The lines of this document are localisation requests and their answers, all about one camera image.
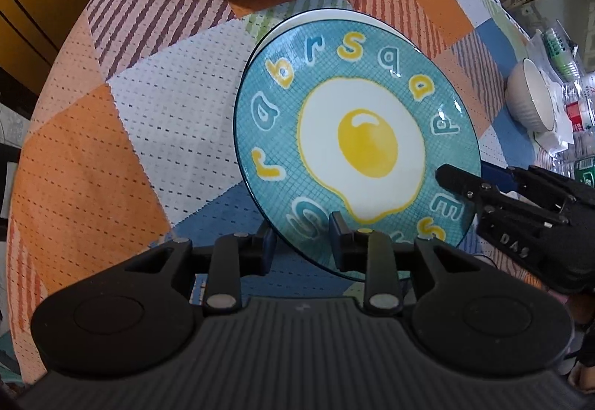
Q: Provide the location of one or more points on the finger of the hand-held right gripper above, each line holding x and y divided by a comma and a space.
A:
499, 175
460, 181

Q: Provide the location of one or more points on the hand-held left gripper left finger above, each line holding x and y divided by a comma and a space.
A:
269, 252

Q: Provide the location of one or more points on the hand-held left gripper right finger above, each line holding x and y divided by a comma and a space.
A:
335, 247

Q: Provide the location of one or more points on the white ribbed bowl dark rim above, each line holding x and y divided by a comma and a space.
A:
527, 98

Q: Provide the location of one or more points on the blue fried egg plate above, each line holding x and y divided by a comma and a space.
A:
372, 145

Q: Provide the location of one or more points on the green label water bottle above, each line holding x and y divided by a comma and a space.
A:
586, 173

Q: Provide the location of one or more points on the red label water bottle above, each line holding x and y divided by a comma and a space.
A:
581, 112

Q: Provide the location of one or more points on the white plastic basket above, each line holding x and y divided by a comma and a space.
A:
560, 50

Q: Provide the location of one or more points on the patchwork tablecloth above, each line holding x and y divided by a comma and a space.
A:
116, 159

